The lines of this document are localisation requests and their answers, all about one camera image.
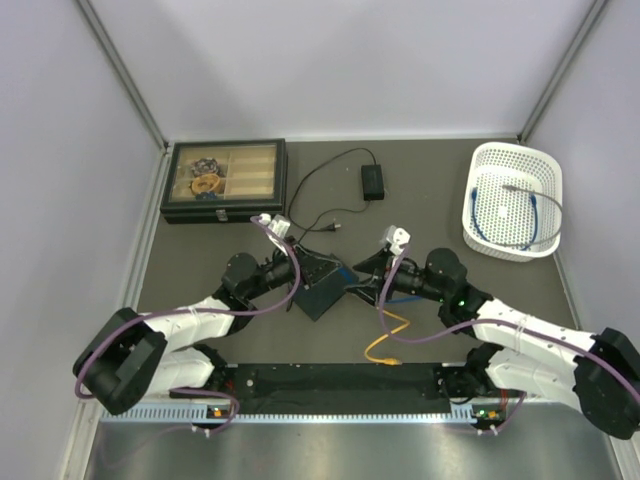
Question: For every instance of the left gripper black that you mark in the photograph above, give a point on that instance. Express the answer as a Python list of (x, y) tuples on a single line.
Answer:
[(306, 266)]

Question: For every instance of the white slotted cable duct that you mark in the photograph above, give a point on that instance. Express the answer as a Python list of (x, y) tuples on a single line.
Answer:
[(206, 413)]

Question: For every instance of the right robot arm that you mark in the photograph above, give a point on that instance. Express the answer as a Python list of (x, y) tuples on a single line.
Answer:
[(596, 374)]

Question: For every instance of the black jewelry display box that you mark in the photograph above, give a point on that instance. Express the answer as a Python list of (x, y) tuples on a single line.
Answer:
[(225, 181)]

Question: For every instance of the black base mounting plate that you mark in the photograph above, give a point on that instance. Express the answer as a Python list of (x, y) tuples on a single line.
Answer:
[(335, 389)]

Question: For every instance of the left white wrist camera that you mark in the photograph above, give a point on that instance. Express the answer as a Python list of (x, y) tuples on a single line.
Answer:
[(276, 226)]

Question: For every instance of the white perforated plastic basket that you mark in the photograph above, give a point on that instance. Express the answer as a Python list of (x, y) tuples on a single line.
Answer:
[(513, 202)]

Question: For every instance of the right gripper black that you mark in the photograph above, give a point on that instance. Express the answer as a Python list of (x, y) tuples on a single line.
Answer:
[(375, 263)]

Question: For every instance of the black power adapter with cord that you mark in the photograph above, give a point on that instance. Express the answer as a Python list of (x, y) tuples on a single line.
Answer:
[(372, 188)]

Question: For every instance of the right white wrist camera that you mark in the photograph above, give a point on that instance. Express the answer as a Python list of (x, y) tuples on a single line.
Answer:
[(396, 239)]

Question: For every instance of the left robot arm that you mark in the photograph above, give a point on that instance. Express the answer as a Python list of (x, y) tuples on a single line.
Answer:
[(135, 355)]

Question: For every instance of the black network switch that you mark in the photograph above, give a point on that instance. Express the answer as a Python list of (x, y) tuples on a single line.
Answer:
[(323, 282)]

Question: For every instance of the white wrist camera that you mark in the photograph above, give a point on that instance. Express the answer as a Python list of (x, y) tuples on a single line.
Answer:
[(396, 239), (276, 226)]

